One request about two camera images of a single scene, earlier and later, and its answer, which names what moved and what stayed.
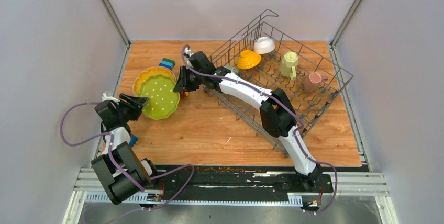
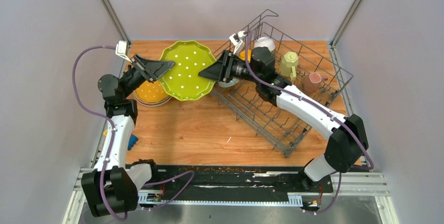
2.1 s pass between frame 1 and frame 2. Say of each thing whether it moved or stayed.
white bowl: stayed
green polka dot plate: moved
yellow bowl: stayed
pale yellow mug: stayed
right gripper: moved
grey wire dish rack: stayed
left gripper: moved
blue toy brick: stayed
